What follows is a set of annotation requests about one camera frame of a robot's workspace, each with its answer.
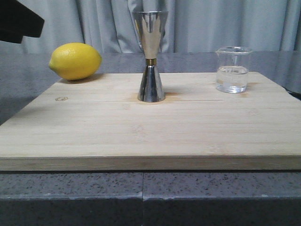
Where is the wooden cutting board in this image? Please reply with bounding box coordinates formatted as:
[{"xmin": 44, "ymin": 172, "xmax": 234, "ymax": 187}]
[{"xmin": 0, "ymin": 72, "xmax": 301, "ymax": 171}]

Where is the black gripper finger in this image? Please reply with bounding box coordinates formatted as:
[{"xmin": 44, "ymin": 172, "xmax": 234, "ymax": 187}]
[{"xmin": 0, "ymin": 0, "xmax": 45, "ymax": 43}]

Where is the steel double jigger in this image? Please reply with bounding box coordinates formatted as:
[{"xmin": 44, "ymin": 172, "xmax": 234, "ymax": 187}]
[{"xmin": 133, "ymin": 11, "xmax": 168, "ymax": 103}]

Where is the grey curtain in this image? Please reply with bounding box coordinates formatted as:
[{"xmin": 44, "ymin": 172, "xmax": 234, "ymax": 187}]
[{"xmin": 0, "ymin": 0, "xmax": 301, "ymax": 54}]

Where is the clear glass beaker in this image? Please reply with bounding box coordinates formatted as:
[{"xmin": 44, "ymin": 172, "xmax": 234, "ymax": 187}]
[{"xmin": 216, "ymin": 46, "xmax": 253, "ymax": 94}]

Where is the yellow lemon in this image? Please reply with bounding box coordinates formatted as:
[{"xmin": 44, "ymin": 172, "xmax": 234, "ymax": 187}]
[{"xmin": 49, "ymin": 42, "xmax": 102, "ymax": 80}]

